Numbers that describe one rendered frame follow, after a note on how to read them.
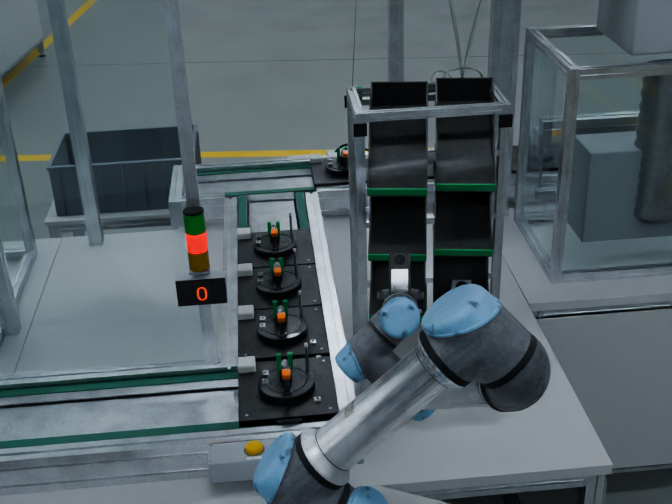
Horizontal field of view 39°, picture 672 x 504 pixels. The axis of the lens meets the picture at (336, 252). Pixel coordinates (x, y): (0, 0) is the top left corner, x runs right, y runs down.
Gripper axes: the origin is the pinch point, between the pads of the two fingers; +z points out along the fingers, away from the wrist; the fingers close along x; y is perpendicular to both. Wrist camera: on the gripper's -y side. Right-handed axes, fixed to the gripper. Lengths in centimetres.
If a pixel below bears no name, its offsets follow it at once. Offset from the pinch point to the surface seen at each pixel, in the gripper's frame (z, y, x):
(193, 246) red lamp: 5, -10, -49
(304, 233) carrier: 90, -10, -32
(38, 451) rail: -7, 36, -83
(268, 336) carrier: 31.6, 15.2, -35.4
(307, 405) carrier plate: 8.2, 28.5, -22.7
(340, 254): 100, -2, -21
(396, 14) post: 90, -80, -1
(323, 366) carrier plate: 22.9, 21.7, -20.0
